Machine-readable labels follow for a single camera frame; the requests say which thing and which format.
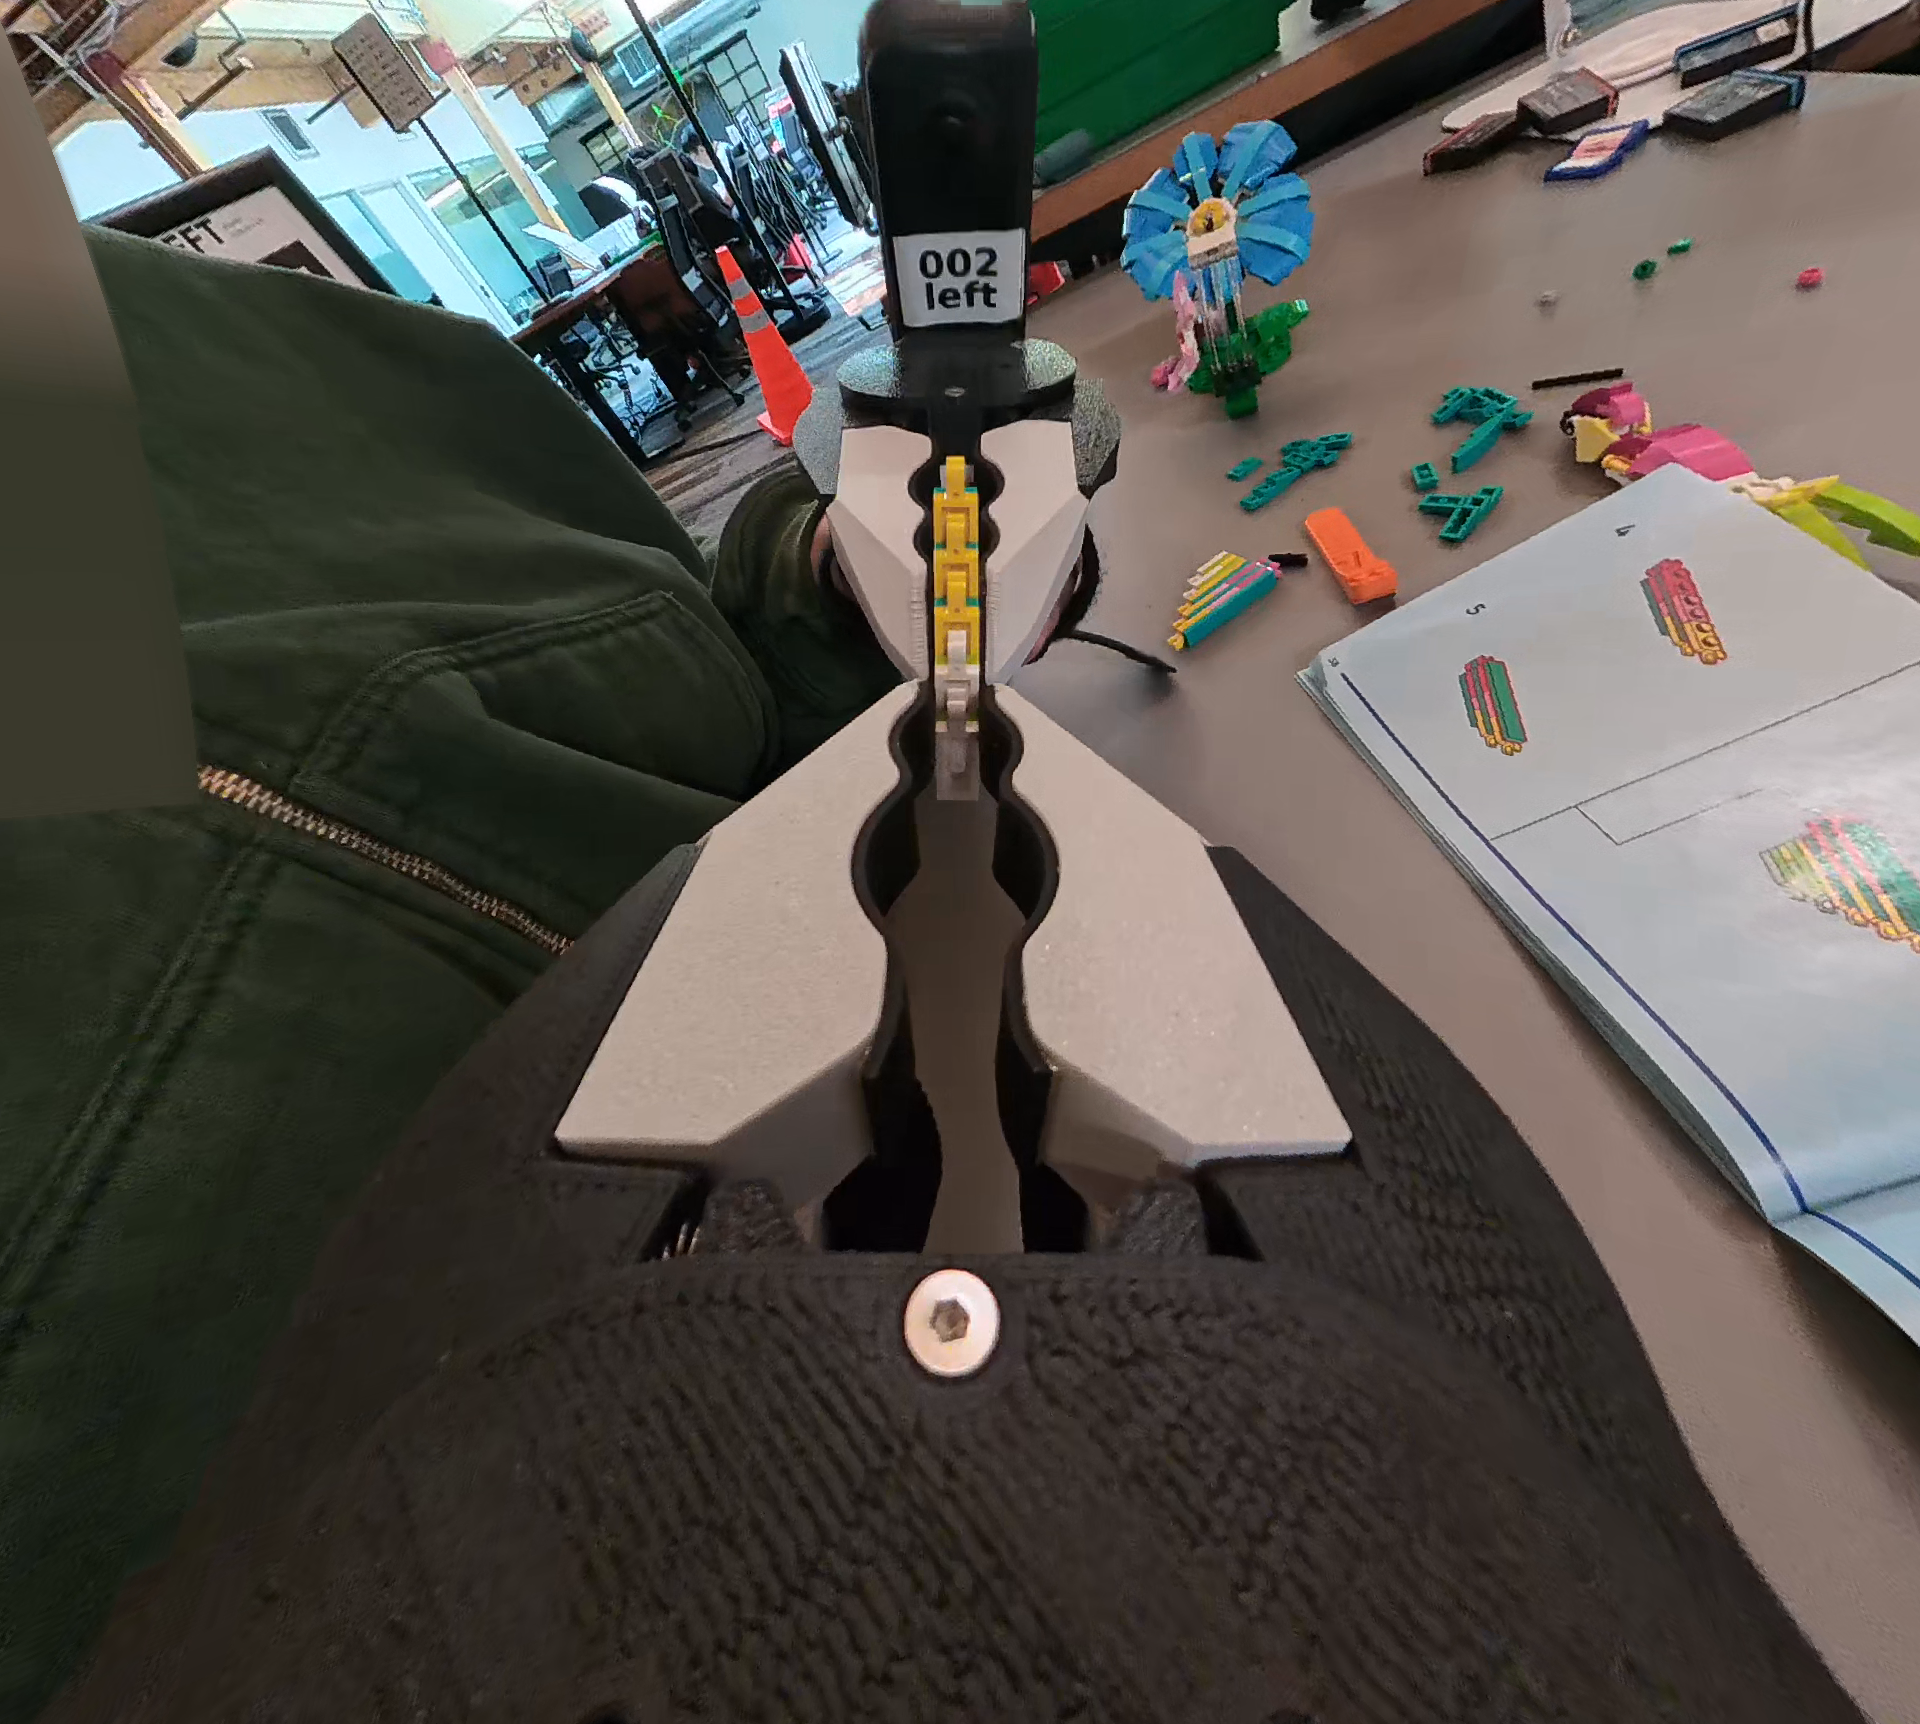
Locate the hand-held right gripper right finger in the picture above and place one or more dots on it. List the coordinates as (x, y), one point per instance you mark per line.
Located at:
(1185, 974)

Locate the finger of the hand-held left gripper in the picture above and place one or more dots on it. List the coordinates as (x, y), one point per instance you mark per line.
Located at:
(878, 539)
(1035, 539)

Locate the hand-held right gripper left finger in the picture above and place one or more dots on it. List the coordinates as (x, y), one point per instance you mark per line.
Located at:
(735, 974)

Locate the yellow lego plate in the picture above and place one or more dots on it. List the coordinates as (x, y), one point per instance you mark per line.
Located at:
(957, 539)

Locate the white lego clip piece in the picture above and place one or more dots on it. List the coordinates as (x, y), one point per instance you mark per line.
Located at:
(957, 705)

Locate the person's left forearm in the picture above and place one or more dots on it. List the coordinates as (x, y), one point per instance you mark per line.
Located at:
(780, 614)

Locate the striped lego feather assembly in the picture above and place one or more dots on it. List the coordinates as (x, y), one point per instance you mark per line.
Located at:
(1222, 599)

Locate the blue lego flower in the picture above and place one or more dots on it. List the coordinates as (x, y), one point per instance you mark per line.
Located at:
(1215, 209)

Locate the cluster of teal lego pieces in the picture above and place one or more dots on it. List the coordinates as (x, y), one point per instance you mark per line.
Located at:
(1479, 413)

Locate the black lego bar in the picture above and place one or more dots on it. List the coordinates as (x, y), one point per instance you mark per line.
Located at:
(1575, 378)

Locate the pink and lime lego bird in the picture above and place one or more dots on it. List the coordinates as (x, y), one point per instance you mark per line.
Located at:
(1681, 449)

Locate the orange traffic cone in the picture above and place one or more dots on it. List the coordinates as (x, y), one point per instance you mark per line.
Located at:
(768, 358)

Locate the black floor lamp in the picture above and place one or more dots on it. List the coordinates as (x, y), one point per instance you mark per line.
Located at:
(661, 58)

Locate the orange brick separator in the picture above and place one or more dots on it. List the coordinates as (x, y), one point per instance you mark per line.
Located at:
(1351, 555)

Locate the light blue instruction booklet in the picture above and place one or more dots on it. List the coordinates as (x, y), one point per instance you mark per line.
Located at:
(1651, 855)

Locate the person's green jacket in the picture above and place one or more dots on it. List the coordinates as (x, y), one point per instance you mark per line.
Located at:
(301, 705)

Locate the dark flat device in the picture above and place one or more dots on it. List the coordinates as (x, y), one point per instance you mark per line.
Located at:
(1479, 145)

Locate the black device box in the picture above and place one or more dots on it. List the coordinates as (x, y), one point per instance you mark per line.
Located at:
(1733, 105)
(1737, 46)
(1568, 101)

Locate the blue card packet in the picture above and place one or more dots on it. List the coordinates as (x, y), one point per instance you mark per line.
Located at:
(1598, 149)

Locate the black framed sign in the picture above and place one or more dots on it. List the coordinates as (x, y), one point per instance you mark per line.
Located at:
(240, 225)

